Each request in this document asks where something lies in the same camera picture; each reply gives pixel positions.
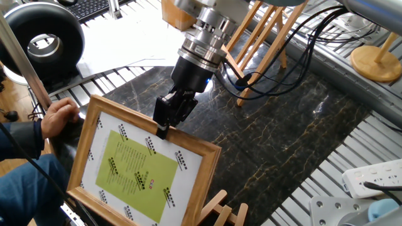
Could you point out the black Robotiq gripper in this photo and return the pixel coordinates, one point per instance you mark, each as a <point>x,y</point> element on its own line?
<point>191,75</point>

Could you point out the wooden photo frame green print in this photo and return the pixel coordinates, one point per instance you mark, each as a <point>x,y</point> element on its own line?
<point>135,175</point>

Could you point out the left forearm navy sleeve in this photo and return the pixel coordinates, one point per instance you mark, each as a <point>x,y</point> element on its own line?
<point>19,139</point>

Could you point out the person's left hand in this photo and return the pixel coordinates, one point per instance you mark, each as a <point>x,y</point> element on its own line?
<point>59,116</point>

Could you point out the white paper sheet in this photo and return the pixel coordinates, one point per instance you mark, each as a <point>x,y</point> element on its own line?
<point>119,44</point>
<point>157,61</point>

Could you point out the brown cardboard box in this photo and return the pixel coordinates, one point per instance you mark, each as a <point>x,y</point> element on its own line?
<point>176,17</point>

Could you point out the black marble pattern sheet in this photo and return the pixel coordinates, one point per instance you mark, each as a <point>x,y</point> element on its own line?
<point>267,141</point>

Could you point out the small wooden easel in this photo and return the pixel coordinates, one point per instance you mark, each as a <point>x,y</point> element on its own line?
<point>223,213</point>

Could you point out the white grey wrist sensor box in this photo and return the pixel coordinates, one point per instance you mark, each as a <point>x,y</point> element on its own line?
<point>232,9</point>

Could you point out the black keyboard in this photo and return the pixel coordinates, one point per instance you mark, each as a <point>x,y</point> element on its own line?
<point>88,7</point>

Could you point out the small black floor object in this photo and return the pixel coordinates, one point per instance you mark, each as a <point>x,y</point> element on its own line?
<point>11,115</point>

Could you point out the white round disc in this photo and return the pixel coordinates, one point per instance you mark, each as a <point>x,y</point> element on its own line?
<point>14,78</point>

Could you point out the blue jeans leg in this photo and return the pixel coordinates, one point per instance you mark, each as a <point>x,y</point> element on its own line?
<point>28,191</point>

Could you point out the grey aluminium beam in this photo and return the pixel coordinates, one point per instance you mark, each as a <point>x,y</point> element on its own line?
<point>345,78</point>

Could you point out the silver perforated metal plate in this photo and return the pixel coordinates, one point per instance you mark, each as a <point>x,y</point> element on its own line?
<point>355,23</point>

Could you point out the wooden round stand with pole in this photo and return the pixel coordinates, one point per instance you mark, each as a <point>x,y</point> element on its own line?
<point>373,64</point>

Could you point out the white power strip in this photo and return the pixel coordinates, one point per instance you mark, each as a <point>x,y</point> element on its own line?
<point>370,177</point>

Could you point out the tall wooden easel bracket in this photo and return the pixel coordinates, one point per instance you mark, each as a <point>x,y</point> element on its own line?
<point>267,56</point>

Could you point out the short silver metal post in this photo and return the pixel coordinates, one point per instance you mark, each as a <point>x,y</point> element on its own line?
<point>114,9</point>

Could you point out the silver metal bracket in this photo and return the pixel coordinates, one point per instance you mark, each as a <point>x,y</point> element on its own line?
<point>72,215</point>

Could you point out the aluminium frame post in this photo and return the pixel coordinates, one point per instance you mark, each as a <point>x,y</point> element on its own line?
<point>22,59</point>

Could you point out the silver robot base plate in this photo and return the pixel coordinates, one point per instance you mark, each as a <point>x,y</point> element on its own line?
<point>333,210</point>

